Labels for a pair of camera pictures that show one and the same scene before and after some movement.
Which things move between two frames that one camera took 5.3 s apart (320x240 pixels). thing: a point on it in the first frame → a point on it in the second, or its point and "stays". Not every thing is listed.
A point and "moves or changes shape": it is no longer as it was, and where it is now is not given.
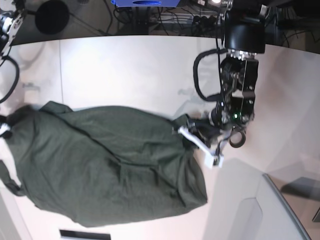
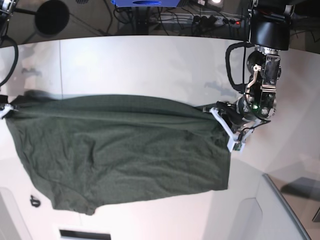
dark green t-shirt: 100,166 moves or changes shape
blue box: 146,3 stays
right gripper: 210,126 → 238,123
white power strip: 182,17 stays
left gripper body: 4,128 → 4,104
